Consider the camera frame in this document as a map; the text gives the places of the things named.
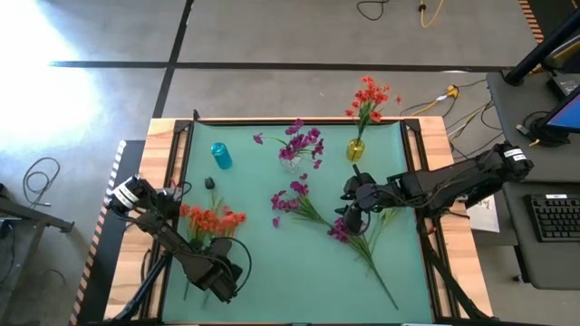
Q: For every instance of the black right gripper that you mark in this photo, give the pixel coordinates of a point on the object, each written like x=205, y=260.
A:
x=369, y=197

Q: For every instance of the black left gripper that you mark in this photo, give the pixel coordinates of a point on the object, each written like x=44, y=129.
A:
x=222, y=280

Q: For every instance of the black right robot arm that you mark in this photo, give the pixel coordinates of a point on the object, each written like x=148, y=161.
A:
x=453, y=183

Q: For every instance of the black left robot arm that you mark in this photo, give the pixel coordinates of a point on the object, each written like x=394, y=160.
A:
x=167, y=235

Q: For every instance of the yellow glass vase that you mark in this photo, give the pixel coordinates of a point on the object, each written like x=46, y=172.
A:
x=355, y=151

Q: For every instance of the clear cut-glass vase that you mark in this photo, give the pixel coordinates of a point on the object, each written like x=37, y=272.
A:
x=290, y=165

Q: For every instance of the blue glass vase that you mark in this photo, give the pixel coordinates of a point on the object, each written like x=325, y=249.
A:
x=221, y=157

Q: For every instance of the black diagonal support strut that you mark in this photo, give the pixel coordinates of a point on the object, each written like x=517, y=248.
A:
x=453, y=290
x=149, y=280

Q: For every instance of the green table mat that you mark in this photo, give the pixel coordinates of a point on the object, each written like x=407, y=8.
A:
x=294, y=271

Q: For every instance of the black striped-edge floor mat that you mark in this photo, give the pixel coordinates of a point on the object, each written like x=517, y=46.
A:
x=550, y=11
x=99, y=271

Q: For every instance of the white paper sheet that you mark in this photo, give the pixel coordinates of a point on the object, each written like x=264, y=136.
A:
x=487, y=222

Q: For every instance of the yellow power plug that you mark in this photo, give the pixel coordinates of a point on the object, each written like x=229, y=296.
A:
x=452, y=91

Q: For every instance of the black mat clip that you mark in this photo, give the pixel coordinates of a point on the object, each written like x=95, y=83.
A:
x=196, y=114

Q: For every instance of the grey desk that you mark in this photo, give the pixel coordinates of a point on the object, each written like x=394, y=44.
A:
x=544, y=262
x=512, y=113

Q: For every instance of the grey metal stand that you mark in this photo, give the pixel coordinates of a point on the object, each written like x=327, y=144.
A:
x=36, y=216

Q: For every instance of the black keyboard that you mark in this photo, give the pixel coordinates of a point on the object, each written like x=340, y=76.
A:
x=553, y=217

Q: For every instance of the black monitor base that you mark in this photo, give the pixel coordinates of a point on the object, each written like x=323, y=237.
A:
x=546, y=133

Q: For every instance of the computer monitor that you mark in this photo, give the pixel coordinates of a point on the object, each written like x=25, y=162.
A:
x=568, y=115

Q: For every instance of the black slanted pole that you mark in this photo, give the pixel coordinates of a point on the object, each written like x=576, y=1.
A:
x=539, y=50

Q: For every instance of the black box device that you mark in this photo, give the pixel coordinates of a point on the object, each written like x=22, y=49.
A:
x=564, y=83

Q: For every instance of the black metal table frame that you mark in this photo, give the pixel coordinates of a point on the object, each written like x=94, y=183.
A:
x=413, y=127

